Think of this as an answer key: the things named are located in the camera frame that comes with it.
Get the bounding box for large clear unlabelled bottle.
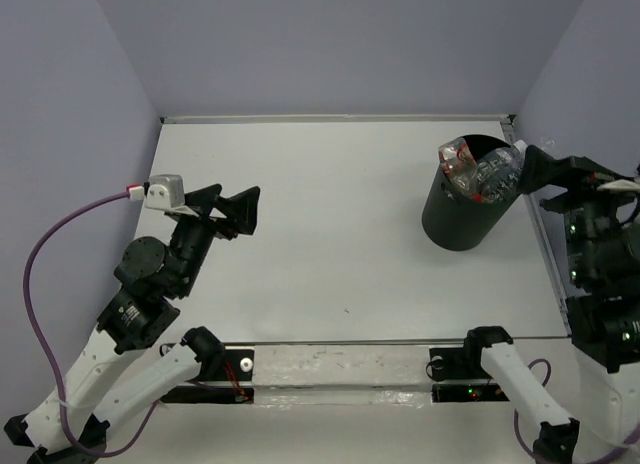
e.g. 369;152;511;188
476;145;522;204

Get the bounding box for white-capped clear bottle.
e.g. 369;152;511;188
507;140;528;168

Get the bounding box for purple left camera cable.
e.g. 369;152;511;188
23;191;161;459

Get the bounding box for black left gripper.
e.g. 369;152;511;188
174;182;264;295

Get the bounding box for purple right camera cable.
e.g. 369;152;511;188
512;356;640;460

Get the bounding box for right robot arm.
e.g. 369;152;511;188
460;146;639;463

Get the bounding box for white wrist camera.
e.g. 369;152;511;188
593;172;639;194
126;174;197;216

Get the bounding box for red-capped red-label bottle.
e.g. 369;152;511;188
438;137;482;202

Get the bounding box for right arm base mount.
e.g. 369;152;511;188
425;326;513;403

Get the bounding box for purple camera cable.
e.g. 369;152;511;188
23;191;161;459
512;356;640;460

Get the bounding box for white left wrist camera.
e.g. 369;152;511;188
126;174;197;216

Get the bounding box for black cylindrical bin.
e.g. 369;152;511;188
421;134;517;251

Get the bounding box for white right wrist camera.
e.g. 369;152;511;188
593;172;639;194

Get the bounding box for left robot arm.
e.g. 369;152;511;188
4;174;261;463

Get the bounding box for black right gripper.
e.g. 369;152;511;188
516;140;640;283

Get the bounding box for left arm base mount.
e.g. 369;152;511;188
160;326;255;405

